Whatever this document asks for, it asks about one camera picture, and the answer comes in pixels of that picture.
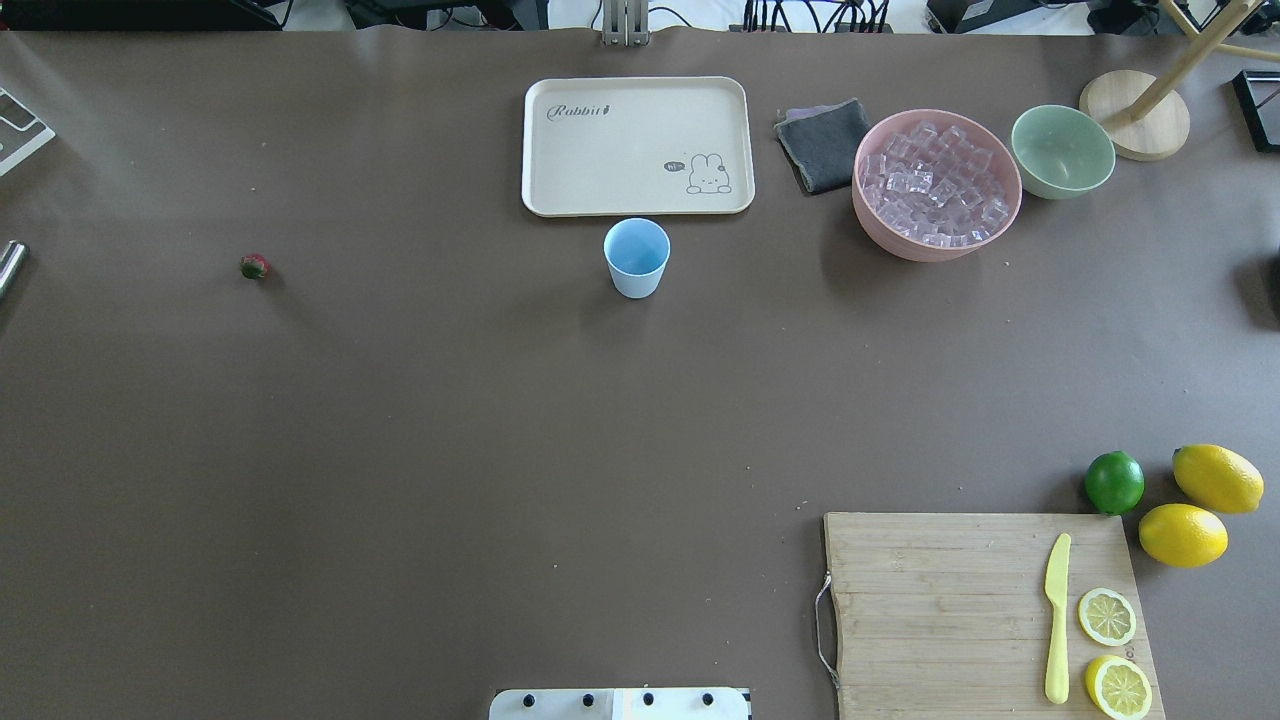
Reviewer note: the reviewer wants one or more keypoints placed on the red strawberry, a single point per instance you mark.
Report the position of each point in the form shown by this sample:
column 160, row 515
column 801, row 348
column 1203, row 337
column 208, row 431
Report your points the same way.
column 254, row 266

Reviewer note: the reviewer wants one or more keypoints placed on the light blue plastic cup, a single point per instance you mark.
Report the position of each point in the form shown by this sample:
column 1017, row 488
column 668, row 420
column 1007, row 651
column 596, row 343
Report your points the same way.
column 636, row 251

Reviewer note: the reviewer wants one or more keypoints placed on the pile of clear ice cubes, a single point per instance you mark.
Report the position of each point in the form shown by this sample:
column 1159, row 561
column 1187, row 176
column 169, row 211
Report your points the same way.
column 935, row 185

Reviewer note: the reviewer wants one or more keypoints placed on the wooden cup stand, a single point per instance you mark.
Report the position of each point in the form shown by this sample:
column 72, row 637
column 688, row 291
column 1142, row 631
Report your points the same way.
column 1144, row 115

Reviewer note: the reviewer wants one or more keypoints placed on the beige rabbit tray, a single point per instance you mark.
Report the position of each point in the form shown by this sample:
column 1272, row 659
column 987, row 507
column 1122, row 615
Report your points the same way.
column 637, row 147

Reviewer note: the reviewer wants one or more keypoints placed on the grey folded cloth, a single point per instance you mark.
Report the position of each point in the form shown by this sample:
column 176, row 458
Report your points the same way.
column 822, row 143

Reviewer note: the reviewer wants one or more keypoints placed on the pink bowl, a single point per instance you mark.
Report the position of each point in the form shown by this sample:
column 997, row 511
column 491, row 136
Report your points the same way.
column 880, row 225

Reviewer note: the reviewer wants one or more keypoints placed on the wooden cutting board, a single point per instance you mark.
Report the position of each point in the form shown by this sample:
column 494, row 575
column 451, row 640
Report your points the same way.
column 942, row 615

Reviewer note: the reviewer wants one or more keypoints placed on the green bowl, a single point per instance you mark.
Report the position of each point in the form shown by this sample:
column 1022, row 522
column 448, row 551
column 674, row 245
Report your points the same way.
column 1061, row 152

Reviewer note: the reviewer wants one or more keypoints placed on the yellow plastic knife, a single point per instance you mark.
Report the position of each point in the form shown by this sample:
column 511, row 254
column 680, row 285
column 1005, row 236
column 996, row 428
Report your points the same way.
column 1056, row 683

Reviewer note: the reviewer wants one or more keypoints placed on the green lime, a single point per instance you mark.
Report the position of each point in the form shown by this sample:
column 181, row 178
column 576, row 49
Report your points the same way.
column 1114, row 483

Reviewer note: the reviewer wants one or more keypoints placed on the upper lemon half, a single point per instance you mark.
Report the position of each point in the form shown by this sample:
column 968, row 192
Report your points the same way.
column 1107, row 617

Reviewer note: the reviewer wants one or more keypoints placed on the lemon half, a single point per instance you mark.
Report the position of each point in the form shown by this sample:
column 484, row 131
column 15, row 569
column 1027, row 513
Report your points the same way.
column 1118, row 688
column 1107, row 617

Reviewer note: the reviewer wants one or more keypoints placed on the lower whole lemon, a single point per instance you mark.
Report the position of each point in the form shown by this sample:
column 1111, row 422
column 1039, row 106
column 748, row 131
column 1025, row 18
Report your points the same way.
column 1182, row 535

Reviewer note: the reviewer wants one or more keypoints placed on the whole lemon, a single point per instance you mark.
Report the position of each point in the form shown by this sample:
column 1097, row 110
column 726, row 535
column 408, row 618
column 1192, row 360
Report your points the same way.
column 1182, row 535
column 1218, row 479

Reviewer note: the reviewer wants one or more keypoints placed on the lower lemon half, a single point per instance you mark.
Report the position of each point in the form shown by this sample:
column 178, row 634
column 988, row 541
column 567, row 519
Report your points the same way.
column 1118, row 688

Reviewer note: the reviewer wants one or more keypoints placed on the upper whole lemon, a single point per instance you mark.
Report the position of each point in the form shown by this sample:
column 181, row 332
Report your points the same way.
column 1218, row 479

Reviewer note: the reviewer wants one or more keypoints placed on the steel muddler with black tip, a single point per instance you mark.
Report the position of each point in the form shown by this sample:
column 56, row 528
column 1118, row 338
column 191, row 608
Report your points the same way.
column 12, row 260

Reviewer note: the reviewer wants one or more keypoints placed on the black framed tray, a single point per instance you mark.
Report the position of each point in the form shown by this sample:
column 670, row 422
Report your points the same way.
column 1257, row 92

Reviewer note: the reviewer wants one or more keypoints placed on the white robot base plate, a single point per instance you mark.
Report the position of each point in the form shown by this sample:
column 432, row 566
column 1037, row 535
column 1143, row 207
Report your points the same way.
column 685, row 702

